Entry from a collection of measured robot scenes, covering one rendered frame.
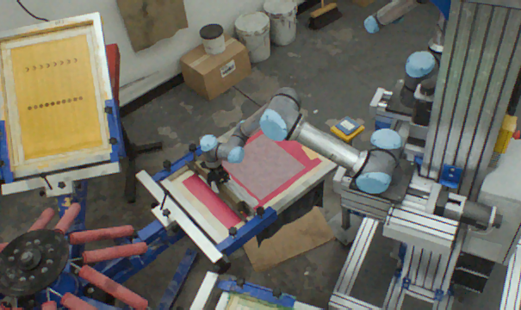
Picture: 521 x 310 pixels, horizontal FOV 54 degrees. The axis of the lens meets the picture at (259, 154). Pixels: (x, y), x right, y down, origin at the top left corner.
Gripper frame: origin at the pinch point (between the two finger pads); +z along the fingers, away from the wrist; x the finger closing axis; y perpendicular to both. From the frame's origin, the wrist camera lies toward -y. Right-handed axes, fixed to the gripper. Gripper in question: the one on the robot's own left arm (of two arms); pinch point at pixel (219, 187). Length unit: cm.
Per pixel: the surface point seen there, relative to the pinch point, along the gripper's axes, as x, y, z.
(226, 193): -1.4, 9.1, -4.7
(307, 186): 32.0, 28.7, 2.1
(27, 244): -83, -8, -30
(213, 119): 74, -139, 101
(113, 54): 11, -125, -9
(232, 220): -5.1, 16.8, 5.5
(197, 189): -6.7, -10.8, 5.5
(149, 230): -39.3, 0.1, -3.1
